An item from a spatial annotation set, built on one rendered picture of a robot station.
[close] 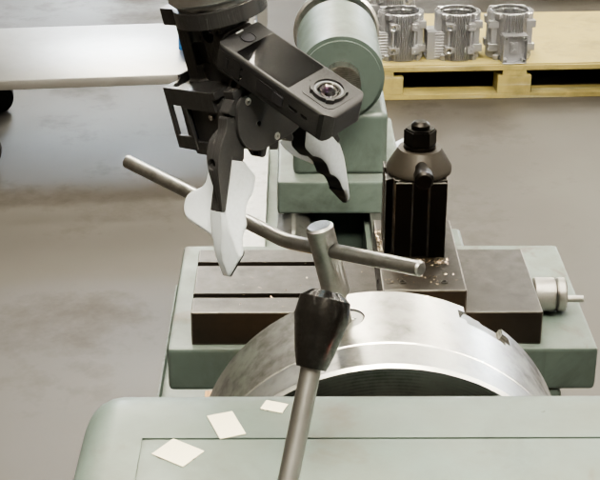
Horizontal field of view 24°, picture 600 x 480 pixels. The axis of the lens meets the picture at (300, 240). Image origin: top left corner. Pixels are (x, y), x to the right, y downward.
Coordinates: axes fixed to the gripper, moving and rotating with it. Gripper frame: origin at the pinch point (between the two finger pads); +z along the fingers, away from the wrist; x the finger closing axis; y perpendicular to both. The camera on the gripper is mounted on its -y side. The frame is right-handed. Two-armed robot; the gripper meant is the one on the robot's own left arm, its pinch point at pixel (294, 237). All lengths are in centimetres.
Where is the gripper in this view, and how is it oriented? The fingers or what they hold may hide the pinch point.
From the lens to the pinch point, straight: 111.3
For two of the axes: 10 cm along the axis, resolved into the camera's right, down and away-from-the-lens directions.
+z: 2.2, 8.8, 4.1
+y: -7.0, -1.6, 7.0
